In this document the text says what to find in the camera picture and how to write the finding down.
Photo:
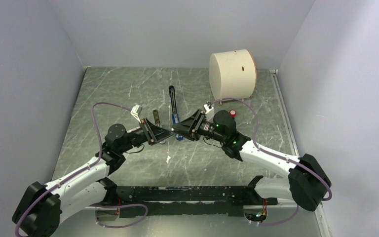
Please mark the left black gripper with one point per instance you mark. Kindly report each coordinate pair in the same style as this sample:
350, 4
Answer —
155, 134

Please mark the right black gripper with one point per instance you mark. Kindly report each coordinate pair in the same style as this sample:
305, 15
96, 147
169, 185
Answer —
189, 128

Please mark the beige white small stapler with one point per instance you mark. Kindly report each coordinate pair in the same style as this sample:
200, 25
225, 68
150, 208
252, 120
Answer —
157, 121

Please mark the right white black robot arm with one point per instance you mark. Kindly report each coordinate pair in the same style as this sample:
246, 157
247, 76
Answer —
302, 179

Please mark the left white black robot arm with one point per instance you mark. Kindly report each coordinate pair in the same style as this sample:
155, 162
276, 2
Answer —
43, 207

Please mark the cream cylindrical drum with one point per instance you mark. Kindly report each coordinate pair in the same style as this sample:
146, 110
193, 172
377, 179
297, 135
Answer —
232, 74

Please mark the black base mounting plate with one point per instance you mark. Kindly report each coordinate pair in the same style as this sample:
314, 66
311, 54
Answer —
195, 200

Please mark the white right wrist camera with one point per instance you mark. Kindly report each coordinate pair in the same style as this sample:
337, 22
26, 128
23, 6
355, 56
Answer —
209, 111

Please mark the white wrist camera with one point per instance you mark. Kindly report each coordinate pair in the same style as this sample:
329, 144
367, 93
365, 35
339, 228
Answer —
209, 111
135, 112

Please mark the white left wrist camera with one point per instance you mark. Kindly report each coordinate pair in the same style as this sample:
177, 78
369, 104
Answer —
135, 112

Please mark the aluminium rail frame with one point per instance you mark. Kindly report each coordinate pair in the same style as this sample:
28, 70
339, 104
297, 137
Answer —
44, 207

